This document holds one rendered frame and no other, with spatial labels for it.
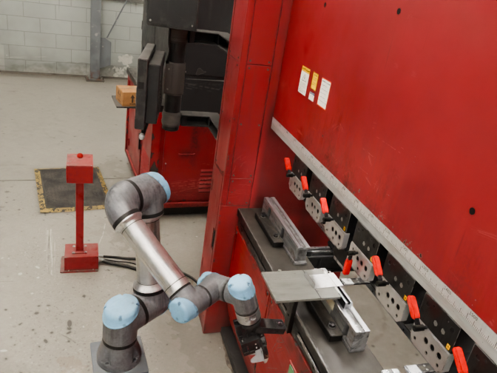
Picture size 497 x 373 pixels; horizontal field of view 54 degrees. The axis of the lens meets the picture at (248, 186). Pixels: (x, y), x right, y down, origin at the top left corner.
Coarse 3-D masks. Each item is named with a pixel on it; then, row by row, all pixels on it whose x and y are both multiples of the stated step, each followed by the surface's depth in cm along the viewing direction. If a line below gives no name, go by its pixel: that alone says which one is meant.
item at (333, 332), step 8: (312, 304) 194; (320, 304) 194; (312, 312) 193; (320, 312) 190; (328, 312) 190; (320, 320) 186; (328, 320) 186; (328, 328) 182; (336, 328) 183; (328, 336) 180; (336, 336) 179
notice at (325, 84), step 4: (324, 80) 194; (324, 84) 194; (328, 84) 191; (320, 88) 197; (324, 88) 194; (328, 88) 191; (320, 92) 197; (324, 92) 194; (328, 92) 191; (320, 96) 197; (324, 96) 194; (320, 100) 197; (324, 100) 194; (320, 104) 197; (324, 104) 194; (324, 108) 194
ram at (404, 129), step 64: (320, 0) 198; (384, 0) 156; (448, 0) 128; (320, 64) 198; (384, 64) 155; (448, 64) 128; (320, 128) 197; (384, 128) 155; (448, 128) 127; (384, 192) 155; (448, 192) 127; (448, 256) 127
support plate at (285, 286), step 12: (264, 276) 190; (276, 276) 191; (288, 276) 192; (300, 276) 193; (276, 288) 184; (288, 288) 185; (300, 288) 186; (312, 288) 187; (324, 288) 188; (276, 300) 177; (288, 300) 178; (300, 300) 180
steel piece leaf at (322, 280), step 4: (308, 276) 191; (312, 276) 194; (316, 276) 195; (320, 276) 195; (324, 276) 195; (328, 276) 196; (308, 280) 191; (312, 280) 188; (316, 280) 192; (320, 280) 192; (324, 280) 193; (328, 280) 193; (332, 280) 193; (312, 284) 188; (316, 284) 189; (320, 284) 190; (324, 284) 190; (328, 284) 191; (332, 284) 191; (316, 288) 187
